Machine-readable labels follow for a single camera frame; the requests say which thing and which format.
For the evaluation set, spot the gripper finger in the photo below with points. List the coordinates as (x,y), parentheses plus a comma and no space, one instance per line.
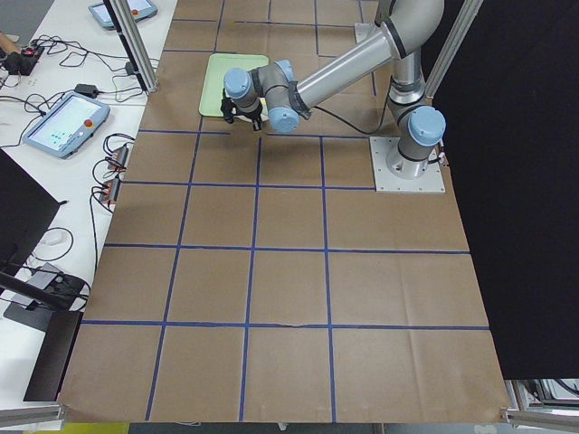
(228,115)
(256,123)

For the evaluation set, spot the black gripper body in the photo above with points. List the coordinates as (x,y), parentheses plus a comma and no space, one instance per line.
(253,115)

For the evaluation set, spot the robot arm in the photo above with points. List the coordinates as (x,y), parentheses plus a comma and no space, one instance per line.
(397,35)

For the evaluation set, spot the light green tray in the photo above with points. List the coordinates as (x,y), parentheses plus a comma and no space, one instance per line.
(218,65)

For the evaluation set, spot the black power adapter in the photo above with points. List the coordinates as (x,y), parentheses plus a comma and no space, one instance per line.
(87,90)

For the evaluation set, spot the brown paper table cover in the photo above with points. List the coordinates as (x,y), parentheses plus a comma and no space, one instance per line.
(260,277)

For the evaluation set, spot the near teach pendant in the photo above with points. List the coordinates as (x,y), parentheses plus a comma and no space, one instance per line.
(67,125)

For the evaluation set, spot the black monitor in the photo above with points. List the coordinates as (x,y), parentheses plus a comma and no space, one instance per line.
(43,295)

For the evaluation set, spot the aluminium frame post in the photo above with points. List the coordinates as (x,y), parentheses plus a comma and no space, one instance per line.
(129,35)

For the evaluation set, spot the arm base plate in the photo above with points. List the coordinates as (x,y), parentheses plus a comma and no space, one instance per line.
(362,31)
(395,174)

